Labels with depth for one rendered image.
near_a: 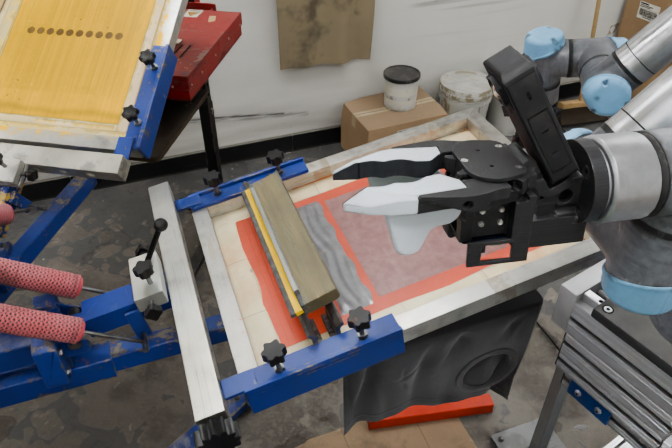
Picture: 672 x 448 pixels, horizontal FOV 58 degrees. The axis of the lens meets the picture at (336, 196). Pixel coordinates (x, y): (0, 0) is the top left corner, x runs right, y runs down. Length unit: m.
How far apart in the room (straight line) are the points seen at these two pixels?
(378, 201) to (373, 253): 0.89
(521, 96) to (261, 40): 2.86
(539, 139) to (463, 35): 3.28
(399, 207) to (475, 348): 1.02
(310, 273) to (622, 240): 0.69
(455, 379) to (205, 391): 0.64
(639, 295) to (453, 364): 0.86
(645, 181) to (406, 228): 0.20
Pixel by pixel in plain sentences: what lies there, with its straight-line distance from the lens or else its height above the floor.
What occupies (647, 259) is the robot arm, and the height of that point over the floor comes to 1.58.
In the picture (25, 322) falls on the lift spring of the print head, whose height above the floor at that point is 1.13.
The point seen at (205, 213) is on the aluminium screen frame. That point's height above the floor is 1.04.
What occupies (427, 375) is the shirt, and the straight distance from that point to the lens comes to 1.47.
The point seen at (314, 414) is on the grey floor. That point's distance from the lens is 2.34.
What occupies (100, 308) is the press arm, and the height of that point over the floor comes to 1.05.
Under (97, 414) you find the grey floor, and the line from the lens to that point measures 2.50.
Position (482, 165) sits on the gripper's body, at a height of 1.69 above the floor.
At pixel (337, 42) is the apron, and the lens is 3.33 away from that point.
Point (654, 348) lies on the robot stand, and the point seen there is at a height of 1.26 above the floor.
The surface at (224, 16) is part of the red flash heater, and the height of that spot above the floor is 1.10.
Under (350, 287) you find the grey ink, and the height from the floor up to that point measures 1.05.
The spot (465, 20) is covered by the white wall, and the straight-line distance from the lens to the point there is 3.73.
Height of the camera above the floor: 1.96
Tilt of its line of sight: 37 degrees down
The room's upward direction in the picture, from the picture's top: straight up
